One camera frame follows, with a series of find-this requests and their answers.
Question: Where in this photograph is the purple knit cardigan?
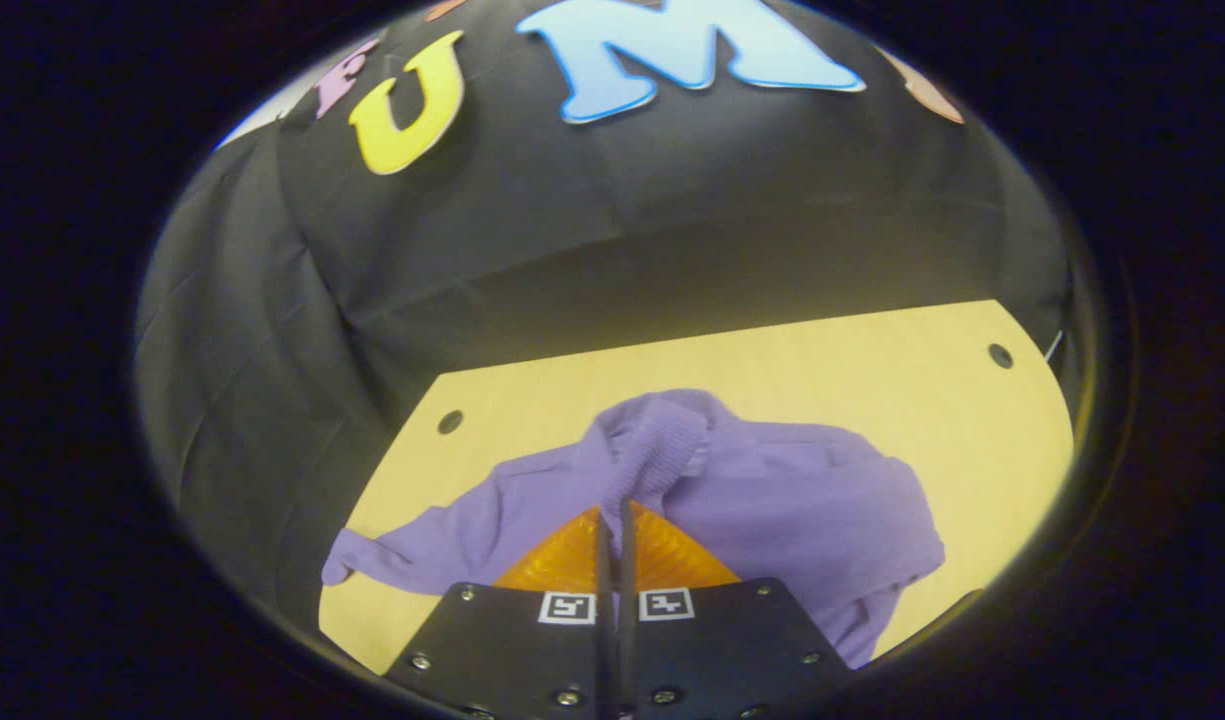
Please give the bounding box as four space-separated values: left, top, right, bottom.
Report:
320 388 946 671

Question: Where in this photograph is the black backdrop cloth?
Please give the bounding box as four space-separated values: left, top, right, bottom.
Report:
135 0 1083 641

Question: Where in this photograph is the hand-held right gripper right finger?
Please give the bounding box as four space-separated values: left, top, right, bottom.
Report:
615 498 855 720

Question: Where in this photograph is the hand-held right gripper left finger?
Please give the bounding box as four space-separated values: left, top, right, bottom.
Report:
384 503 620 720

